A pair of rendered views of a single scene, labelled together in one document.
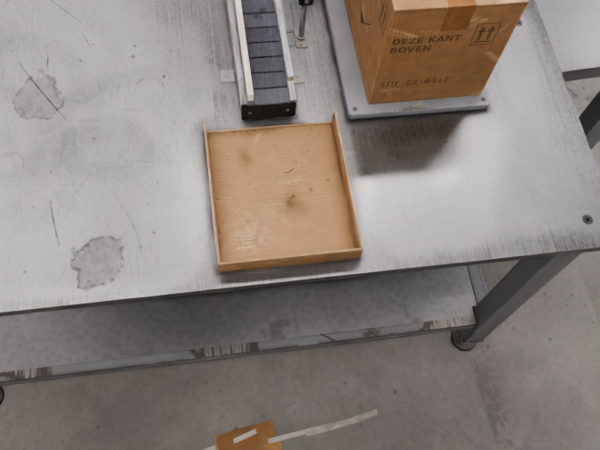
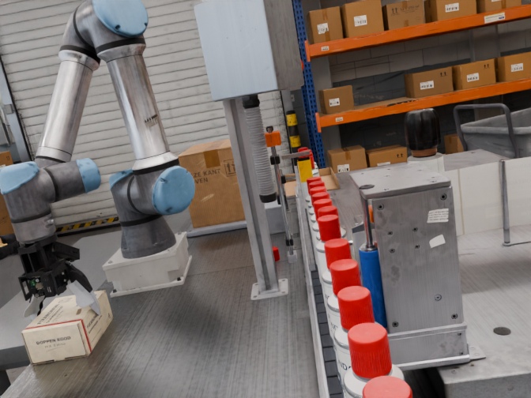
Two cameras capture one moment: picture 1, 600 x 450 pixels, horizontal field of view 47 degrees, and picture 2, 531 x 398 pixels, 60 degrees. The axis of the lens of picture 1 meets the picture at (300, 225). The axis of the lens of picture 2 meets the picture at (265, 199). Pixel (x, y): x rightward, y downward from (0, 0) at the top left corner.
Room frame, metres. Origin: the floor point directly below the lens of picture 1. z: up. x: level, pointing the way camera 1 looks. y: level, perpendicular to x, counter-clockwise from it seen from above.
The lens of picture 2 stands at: (2.59, 0.62, 1.30)
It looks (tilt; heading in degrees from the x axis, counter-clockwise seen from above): 13 degrees down; 202
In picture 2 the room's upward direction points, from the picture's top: 11 degrees counter-clockwise
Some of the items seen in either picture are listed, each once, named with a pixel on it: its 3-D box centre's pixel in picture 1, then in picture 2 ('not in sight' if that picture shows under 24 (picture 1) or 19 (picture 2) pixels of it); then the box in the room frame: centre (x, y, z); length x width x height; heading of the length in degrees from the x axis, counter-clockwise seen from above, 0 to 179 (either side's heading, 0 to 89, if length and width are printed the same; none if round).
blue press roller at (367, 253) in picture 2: not in sight; (377, 297); (1.99, 0.52, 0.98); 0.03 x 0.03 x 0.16
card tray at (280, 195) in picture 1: (279, 187); (306, 182); (0.62, 0.05, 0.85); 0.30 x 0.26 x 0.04; 17
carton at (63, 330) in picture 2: not in sight; (70, 324); (1.89, -0.17, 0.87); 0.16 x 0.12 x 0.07; 19
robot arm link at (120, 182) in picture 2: not in sight; (135, 191); (1.57, -0.15, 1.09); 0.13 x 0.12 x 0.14; 68
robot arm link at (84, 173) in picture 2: not in sight; (67, 179); (1.81, -0.14, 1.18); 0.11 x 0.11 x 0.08; 68
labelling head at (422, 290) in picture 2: not in sight; (401, 264); (1.94, 0.56, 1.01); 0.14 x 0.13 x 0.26; 17
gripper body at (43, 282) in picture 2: not in sight; (44, 265); (1.91, -0.16, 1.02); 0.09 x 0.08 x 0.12; 19
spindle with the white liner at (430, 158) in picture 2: not in sight; (426, 170); (1.41, 0.59, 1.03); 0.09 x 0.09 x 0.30
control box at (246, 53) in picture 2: not in sight; (250, 45); (1.70, 0.29, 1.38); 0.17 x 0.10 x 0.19; 72
